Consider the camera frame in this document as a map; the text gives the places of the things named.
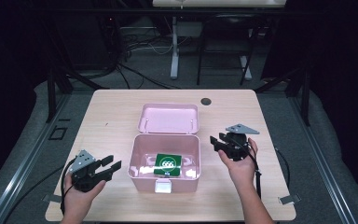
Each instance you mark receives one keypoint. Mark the pink storage box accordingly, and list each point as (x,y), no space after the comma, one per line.
(166,149)

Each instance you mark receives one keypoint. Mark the grey tape strip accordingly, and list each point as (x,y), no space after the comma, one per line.
(289,199)
(51,198)

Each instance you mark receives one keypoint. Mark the white desk top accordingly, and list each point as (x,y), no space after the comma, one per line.
(219,3)

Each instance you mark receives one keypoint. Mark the person's left hand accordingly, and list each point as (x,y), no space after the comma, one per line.
(79,196)

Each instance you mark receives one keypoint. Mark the green card packet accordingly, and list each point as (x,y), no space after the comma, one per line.
(168,165)

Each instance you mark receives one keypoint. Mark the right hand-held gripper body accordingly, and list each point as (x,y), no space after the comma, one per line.
(236,140)

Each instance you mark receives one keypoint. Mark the white desk leg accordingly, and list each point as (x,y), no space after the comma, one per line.
(174,49)

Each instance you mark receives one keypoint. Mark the black metal stand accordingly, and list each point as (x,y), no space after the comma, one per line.
(295,90)
(56,90)

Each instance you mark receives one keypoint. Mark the black chair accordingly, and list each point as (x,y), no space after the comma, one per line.
(225,46)

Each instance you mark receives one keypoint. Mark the black table grommet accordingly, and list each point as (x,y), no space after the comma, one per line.
(205,101)

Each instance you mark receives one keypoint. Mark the person's right hand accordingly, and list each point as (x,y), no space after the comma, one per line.
(240,166)

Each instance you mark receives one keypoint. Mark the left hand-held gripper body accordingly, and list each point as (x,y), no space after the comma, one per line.
(81,174)

